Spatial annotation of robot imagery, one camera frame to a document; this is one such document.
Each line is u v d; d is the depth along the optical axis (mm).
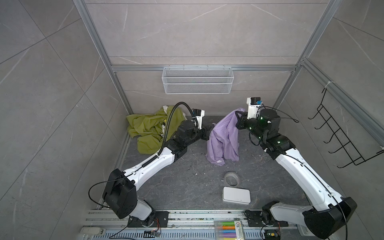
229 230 691
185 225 731
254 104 572
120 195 413
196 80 1007
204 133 650
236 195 805
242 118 601
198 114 650
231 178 877
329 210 375
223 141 779
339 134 685
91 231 673
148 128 1000
